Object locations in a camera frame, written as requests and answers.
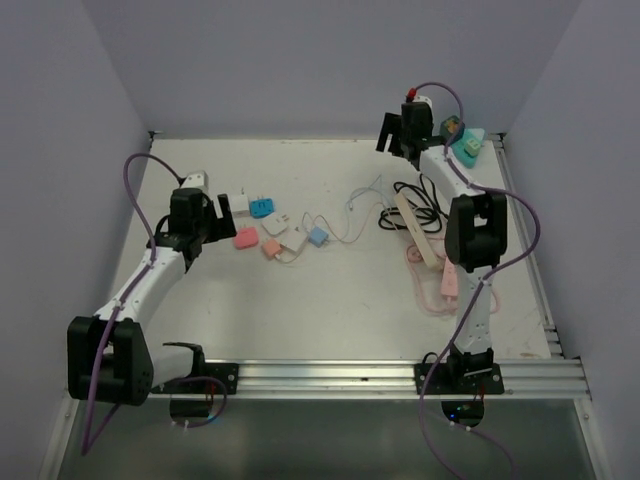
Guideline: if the pink adapter plug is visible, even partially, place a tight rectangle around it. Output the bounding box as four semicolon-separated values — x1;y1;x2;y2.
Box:
233;227;260;250

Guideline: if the dark green cube charger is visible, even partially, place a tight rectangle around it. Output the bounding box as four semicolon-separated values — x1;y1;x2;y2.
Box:
439;115;465;142

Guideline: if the blue adapter plug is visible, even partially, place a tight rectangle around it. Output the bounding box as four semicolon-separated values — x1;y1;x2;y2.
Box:
249;198;275;219

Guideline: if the teal power strip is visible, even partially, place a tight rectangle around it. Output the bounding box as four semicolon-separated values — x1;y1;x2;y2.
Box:
449;128;487;169

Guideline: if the orange plug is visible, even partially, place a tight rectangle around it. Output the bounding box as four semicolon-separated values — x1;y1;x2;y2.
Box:
261;238;283;261

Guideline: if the beige power strip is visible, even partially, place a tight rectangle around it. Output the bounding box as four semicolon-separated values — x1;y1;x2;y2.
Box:
394;192;440;269

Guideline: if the light blue usb charger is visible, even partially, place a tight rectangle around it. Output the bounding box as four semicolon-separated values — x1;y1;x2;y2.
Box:
308;226;329;248

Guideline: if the pink power strip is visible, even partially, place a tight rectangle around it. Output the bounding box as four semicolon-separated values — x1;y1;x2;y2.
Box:
405;244;459;315

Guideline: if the white folding extension socket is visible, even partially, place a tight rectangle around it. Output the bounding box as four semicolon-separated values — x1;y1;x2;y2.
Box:
261;212;289;237

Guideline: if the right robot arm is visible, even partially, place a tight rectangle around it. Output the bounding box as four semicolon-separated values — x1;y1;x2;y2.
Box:
376;100;507;393

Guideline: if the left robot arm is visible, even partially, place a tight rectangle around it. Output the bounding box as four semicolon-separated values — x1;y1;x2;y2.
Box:
67;187;236;406

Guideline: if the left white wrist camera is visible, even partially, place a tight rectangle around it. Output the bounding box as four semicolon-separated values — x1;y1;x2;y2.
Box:
180;170;209;195

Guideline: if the black coiled cable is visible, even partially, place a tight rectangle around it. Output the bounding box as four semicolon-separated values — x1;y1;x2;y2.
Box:
378;172;451;234

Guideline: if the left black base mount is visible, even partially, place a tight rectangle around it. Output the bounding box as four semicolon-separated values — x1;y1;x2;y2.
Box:
151;362;240;395

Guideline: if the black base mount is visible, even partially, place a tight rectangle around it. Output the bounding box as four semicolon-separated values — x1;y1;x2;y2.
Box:
413;349;505;395
151;362;240;395

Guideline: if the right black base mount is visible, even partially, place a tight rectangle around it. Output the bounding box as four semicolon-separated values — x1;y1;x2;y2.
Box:
413;349;505;395

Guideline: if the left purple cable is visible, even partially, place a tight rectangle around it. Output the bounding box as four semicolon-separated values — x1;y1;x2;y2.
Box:
79;153;186;456

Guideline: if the aluminium rail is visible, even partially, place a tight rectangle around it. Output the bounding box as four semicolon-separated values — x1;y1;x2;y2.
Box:
181;359;589;399

